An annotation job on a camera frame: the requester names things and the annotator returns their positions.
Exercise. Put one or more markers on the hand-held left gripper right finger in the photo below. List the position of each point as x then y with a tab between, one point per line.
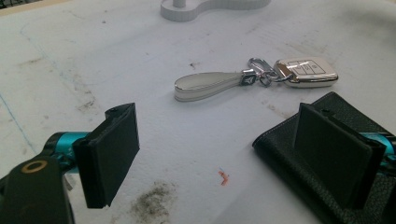
334	158

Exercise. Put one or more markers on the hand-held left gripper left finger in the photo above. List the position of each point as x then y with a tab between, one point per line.
107	160

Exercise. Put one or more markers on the black leather wallet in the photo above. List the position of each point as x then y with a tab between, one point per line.
289	161

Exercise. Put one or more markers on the white plastic stand base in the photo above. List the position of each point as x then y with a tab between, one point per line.
199	7

